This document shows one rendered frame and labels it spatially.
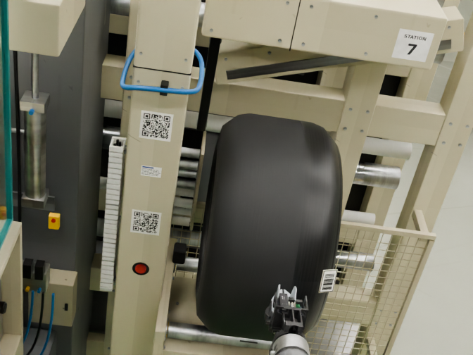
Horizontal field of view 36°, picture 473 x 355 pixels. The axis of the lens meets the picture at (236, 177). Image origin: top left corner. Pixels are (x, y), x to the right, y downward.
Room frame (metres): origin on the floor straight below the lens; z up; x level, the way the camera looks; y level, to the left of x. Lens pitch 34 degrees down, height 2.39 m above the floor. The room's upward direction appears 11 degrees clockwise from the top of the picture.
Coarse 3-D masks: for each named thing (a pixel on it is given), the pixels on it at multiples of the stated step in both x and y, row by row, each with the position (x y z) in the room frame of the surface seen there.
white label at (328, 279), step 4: (324, 272) 1.32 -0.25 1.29; (328, 272) 1.32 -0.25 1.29; (332, 272) 1.33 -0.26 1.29; (336, 272) 1.33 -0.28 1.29; (324, 276) 1.31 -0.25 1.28; (328, 276) 1.32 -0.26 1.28; (332, 276) 1.32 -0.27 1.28; (324, 280) 1.31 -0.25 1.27; (328, 280) 1.32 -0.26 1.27; (332, 280) 1.32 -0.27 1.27; (320, 284) 1.31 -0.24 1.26; (324, 284) 1.31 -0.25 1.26; (328, 284) 1.32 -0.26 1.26; (332, 284) 1.32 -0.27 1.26; (320, 288) 1.30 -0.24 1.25; (324, 288) 1.31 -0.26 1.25; (328, 288) 1.31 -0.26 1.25; (332, 288) 1.32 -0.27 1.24; (320, 292) 1.30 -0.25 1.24
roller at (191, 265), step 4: (188, 260) 1.69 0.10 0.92; (192, 260) 1.70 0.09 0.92; (196, 260) 1.70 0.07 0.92; (180, 264) 1.68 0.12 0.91; (184, 264) 1.68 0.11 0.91; (188, 264) 1.68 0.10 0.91; (192, 264) 1.68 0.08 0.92; (196, 264) 1.69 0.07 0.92; (180, 268) 1.68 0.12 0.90; (184, 268) 1.68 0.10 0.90; (188, 268) 1.68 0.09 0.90; (192, 268) 1.68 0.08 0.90; (196, 268) 1.68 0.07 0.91; (196, 272) 1.68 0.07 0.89
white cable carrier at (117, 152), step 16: (112, 144) 1.48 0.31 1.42; (112, 160) 1.47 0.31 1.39; (112, 176) 1.47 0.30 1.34; (112, 192) 1.47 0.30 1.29; (112, 208) 1.47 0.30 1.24; (112, 224) 1.47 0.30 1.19; (112, 240) 1.47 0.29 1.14; (112, 256) 1.47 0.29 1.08; (112, 272) 1.47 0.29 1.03; (112, 288) 1.47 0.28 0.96
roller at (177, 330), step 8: (176, 328) 1.41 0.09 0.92; (184, 328) 1.41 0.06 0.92; (192, 328) 1.42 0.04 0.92; (200, 328) 1.42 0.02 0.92; (168, 336) 1.40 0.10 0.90; (176, 336) 1.40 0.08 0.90; (184, 336) 1.40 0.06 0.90; (192, 336) 1.40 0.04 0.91; (200, 336) 1.41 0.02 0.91; (208, 336) 1.41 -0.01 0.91; (216, 336) 1.41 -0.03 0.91; (224, 336) 1.42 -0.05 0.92; (232, 344) 1.41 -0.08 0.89; (240, 344) 1.41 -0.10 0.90; (248, 344) 1.42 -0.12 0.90; (256, 344) 1.42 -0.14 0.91; (264, 344) 1.42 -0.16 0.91
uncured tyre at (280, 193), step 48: (240, 144) 1.51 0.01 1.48; (288, 144) 1.53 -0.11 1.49; (336, 144) 1.66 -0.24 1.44; (240, 192) 1.39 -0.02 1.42; (288, 192) 1.40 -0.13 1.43; (336, 192) 1.45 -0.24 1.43; (240, 240) 1.31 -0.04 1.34; (288, 240) 1.33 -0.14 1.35; (336, 240) 1.38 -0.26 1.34; (240, 288) 1.27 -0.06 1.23; (288, 288) 1.29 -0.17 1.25; (240, 336) 1.33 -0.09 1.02
